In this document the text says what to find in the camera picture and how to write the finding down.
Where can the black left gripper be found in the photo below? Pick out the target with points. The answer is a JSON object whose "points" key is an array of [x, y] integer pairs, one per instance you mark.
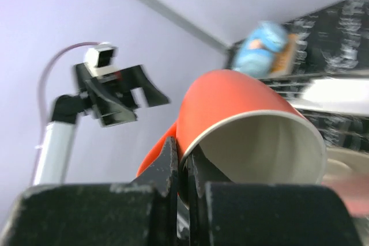
{"points": [[110, 101]]}

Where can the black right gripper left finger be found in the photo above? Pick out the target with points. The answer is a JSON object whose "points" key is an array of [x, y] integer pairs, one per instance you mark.
{"points": [[142, 212]]}

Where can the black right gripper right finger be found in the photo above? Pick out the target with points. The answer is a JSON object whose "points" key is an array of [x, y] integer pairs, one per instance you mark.
{"points": [[227, 213]]}

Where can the orange ceramic mug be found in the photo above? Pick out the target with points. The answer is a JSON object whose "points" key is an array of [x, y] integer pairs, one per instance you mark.
{"points": [[242, 131]]}

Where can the pink and cream plate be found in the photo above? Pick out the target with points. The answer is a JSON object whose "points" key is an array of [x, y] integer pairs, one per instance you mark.
{"points": [[347, 174]]}

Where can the white paper plate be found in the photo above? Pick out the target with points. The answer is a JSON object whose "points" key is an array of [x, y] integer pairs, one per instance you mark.
{"points": [[335, 95]]}

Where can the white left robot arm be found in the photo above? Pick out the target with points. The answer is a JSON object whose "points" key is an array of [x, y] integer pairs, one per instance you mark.
{"points": [[58, 137]]}

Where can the blue headphones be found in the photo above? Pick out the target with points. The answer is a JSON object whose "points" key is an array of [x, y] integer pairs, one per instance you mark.
{"points": [[256, 54]]}

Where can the wooden board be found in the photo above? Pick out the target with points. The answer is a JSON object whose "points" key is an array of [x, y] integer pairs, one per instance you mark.
{"points": [[283, 62]]}

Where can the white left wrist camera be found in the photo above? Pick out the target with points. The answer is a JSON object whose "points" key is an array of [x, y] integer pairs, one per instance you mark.
{"points": [[98, 60]]}

